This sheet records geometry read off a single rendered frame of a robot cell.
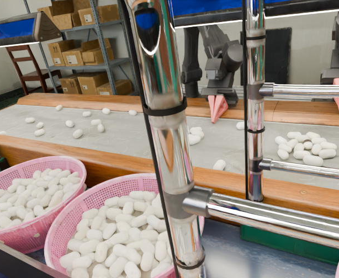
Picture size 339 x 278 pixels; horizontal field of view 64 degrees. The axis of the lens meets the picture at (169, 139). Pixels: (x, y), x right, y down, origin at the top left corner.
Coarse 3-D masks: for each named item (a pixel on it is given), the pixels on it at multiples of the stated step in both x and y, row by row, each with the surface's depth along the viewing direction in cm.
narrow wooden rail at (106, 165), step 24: (0, 144) 86; (24, 144) 82; (48, 144) 80; (96, 168) 67; (120, 168) 62; (144, 168) 60; (216, 192) 52; (240, 192) 49; (264, 192) 48; (288, 192) 47; (312, 192) 46; (336, 192) 45; (336, 216) 42
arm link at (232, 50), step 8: (232, 40) 77; (208, 48) 85; (224, 48) 79; (232, 48) 76; (240, 48) 76; (208, 56) 86; (216, 56) 83; (224, 56) 78; (232, 56) 75; (240, 56) 75; (232, 64) 76; (240, 64) 77
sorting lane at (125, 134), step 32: (0, 128) 107; (32, 128) 101; (64, 128) 97; (96, 128) 92; (128, 128) 88; (224, 128) 78; (288, 128) 73; (320, 128) 70; (192, 160) 65; (224, 160) 63; (288, 160) 59
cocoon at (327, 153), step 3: (321, 150) 58; (324, 150) 58; (327, 150) 57; (330, 150) 57; (333, 150) 57; (321, 153) 57; (324, 153) 57; (327, 153) 57; (330, 153) 57; (333, 153) 57; (321, 156) 57; (324, 156) 57; (327, 156) 57; (330, 156) 57; (333, 156) 57
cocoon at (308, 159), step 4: (308, 156) 56; (312, 156) 56; (316, 156) 56; (304, 160) 56; (308, 160) 56; (312, 160) 55; (316, 160) 55; (320, 160) 55; (308, 164) 56; (312, 164) 56; (316, 164) 55; (320, 164) 55
